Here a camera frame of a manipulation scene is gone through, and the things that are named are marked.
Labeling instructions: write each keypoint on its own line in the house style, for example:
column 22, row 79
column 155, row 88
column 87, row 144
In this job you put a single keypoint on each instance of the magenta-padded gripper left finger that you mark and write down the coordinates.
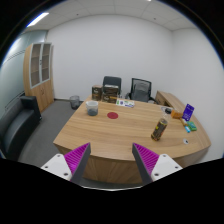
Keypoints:
column 77, row 159

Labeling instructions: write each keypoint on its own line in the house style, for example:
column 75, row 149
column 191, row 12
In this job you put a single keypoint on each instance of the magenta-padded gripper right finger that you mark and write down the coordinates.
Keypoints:
column 146, row 159

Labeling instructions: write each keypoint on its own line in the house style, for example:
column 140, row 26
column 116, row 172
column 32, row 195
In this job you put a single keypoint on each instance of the clear drink bottle black cap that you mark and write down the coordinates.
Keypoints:
column 159, row 129

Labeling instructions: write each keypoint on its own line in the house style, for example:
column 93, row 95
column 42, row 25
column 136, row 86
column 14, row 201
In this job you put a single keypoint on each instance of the small white round object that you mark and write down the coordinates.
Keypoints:
column 185, row 141

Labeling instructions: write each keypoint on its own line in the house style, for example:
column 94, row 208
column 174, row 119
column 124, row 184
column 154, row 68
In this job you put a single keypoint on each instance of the small light blue box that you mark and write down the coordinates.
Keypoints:
column 187, row 129

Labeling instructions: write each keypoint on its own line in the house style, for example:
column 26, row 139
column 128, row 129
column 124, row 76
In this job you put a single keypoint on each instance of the white and grey mug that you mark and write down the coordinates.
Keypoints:
column 92, row 108

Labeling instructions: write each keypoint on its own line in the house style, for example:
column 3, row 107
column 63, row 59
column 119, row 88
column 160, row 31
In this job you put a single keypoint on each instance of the small tan box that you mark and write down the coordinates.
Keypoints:
column 184, row 121

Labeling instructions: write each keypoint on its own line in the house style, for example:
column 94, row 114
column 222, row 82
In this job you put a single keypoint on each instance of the orange box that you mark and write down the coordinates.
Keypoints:
column 176, row 114

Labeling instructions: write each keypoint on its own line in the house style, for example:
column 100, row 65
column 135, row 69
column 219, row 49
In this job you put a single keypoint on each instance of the flat round red coaster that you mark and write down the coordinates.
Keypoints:
column 112, row 115

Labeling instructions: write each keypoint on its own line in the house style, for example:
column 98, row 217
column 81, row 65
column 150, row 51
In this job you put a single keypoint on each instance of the green box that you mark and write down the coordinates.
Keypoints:
column 192, row 126

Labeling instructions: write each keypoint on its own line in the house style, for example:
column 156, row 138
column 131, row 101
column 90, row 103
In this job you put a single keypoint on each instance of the grey mesh wastebasket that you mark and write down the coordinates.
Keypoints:
column 74, row 102

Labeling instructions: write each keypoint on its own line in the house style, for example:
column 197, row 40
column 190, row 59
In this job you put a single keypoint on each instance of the white printed leaflet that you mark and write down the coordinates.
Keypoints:
column 125, row 103

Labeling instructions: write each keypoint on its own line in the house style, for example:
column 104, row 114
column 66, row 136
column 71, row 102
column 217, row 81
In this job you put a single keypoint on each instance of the purple card box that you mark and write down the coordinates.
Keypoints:
column 188, row 112

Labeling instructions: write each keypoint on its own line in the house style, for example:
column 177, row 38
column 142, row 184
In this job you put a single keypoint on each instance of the wooden side desk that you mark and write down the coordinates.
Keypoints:
column 170, row 99

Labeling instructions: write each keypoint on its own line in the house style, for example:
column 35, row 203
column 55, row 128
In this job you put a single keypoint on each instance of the grey mesh office chair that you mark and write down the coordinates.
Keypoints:
column 141, row 90

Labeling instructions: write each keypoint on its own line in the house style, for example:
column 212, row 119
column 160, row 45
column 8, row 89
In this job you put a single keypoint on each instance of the tan and brown carton box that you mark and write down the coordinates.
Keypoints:
column 109, row 98

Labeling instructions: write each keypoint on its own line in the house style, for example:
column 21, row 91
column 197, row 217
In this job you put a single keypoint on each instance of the black leather sofa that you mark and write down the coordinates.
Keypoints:
column 16, row 126

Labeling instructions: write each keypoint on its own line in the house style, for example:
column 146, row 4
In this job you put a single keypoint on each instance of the small brown carton box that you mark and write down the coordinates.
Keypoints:
column 96, row 93

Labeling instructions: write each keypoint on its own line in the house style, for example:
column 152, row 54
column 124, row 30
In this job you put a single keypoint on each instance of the wooden cabinet with glass doors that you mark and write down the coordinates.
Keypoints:
column 40, row 90

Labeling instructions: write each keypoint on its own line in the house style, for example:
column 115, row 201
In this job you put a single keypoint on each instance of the black office chair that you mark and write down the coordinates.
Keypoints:
column 112, row 80

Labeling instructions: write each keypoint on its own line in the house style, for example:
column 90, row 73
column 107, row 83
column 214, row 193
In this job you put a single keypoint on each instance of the rectangular ceiling light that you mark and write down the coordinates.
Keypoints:
column 37, row 19

